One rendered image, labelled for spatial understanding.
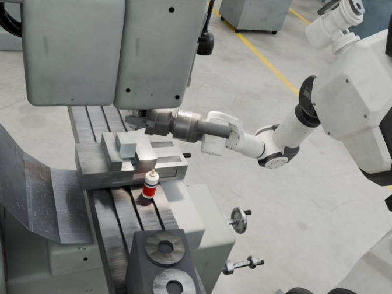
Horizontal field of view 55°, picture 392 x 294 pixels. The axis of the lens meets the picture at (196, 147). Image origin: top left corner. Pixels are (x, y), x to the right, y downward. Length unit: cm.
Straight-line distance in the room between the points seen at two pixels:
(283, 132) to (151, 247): 57
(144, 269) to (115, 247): 27
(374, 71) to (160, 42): 45
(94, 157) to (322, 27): 77
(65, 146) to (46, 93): 204
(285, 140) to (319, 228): 173
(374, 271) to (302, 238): 172
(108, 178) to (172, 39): 53
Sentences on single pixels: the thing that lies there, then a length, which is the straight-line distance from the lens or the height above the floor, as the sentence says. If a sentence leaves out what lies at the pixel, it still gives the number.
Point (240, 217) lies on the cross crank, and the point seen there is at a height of 69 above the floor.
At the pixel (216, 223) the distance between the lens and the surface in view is 151.
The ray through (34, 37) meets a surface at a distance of 82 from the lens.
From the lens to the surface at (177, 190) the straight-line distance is 141.
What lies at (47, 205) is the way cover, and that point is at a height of 93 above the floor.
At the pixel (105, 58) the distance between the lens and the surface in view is 85.
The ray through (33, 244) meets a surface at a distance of 137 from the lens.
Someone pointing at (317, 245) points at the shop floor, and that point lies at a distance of 276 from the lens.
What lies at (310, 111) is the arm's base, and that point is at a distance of 106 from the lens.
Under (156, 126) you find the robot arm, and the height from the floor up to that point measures 124.
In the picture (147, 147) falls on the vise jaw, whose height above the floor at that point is 107.
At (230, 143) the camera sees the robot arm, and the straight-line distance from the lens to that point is 117.
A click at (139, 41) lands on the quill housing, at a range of 87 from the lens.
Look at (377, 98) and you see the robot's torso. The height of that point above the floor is 157.
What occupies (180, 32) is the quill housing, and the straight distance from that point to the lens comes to 89.
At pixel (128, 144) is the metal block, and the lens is 121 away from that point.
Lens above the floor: 185
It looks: 37 degrees down
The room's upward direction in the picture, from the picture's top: 17 degrees clockwise
